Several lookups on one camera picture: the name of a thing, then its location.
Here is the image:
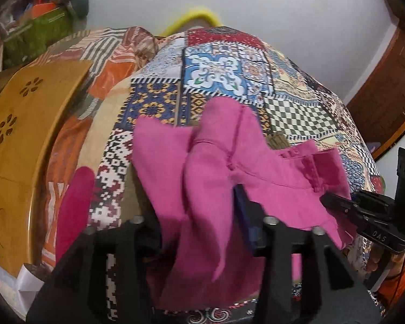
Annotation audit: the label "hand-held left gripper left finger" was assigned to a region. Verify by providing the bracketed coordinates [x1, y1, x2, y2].
[27, 216, 163, 324]

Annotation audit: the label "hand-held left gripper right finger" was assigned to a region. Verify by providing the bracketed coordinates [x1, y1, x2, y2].
[234, 184, 382, 324]

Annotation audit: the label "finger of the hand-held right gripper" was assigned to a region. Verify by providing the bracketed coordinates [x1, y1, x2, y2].
[320, 192, 362, 221]

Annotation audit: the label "pink pants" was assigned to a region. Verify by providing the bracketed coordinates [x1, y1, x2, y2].
[131, 97, 357, 311]

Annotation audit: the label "person's right hand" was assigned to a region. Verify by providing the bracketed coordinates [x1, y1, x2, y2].
[367, 246, 385, 275]

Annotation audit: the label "magenta cloth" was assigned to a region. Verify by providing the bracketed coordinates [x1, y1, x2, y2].
[55, 166, 96, 264]

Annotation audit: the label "brown wooden door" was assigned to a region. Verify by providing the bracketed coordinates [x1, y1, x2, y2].
[345, 23, 405, 160]

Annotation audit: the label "white paper sheet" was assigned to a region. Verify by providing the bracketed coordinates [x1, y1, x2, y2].
[18, 262, 55, 293]

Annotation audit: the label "patchwork printed blanket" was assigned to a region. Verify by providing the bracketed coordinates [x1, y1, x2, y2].
[88, 26, 386, 324]

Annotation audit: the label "wooden folding table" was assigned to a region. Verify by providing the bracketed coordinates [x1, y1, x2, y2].
[0, 59, 94, 271]

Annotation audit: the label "orange patterned sheet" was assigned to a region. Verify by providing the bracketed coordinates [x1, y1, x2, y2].
[20, 26, 163, 271]

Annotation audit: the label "yellow fluffy toy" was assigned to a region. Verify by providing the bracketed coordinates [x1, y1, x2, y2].
[161, 5, 224, 38]

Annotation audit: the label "green bag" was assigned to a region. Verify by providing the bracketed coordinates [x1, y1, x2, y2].
[3, 6, 75, 69]

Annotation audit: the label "orange box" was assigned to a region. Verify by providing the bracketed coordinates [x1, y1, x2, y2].
[33, 0, 60, 18]

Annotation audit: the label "black cable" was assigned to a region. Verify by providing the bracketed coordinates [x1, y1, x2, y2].
[390, 248, 405, 306]

